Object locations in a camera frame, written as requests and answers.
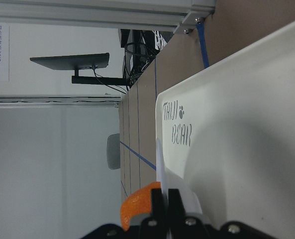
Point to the white ribbed plate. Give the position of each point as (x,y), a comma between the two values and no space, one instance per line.
(171,181)

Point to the aluminium frame post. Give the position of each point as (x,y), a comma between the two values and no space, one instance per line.
(162,15)

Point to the black computer box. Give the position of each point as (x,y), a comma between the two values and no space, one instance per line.
(139,52)

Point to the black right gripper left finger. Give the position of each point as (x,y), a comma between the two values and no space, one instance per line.
(158,215)

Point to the cream bear tray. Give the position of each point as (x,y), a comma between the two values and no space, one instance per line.
(226,137)

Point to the grey office chair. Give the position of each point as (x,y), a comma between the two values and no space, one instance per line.
(113,151)

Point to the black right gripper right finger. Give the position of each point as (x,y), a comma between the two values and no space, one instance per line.
(176,214)

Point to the orange fruit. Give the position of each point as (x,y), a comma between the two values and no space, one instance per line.
(137,203)

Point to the black monitor on arm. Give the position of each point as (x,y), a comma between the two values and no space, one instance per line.
(81,62)

